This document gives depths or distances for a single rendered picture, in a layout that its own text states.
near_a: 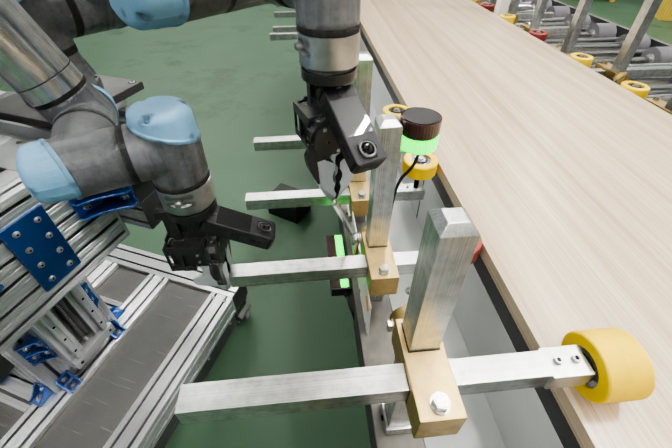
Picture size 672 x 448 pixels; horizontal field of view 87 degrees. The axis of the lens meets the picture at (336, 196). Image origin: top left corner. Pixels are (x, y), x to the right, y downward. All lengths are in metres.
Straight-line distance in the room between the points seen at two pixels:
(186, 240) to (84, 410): 0.91
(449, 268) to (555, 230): 0.46
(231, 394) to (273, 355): 1.10
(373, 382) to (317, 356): 1.09
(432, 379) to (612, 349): 0.21
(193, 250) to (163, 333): 0.89
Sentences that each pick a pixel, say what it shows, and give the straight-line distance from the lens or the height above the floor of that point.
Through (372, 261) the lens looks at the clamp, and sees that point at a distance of 0.65.
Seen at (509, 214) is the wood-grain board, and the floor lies 0.90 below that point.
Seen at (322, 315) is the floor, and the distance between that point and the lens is 1.61.
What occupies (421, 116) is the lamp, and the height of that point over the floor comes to 1.13.
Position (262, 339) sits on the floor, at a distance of 1.58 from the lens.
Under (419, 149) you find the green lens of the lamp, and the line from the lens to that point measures 0.54.
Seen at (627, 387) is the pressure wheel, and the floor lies 0.96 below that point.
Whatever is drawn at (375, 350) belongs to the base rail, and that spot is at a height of 0.70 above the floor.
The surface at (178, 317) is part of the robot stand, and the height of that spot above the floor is 0.21.
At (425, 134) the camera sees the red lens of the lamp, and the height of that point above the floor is 1.11.
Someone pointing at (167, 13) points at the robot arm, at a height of 1.29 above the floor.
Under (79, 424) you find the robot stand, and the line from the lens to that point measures 1.42.
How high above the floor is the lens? 1.37
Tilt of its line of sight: 40 degrees down
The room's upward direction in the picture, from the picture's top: straight up
